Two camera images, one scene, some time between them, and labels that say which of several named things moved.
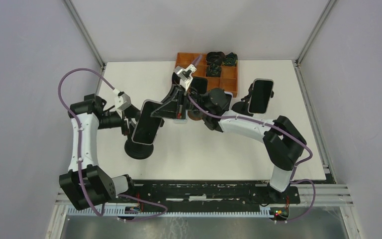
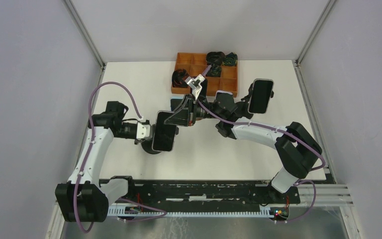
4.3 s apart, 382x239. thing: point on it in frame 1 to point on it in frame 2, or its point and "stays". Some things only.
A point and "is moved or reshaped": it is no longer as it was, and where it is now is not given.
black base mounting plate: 214,193 stays
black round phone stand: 136,151 is moved or reshaped
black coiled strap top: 215,58 stays
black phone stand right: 242,107 stays
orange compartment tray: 228,81 stays
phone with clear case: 146,126 to 164,134
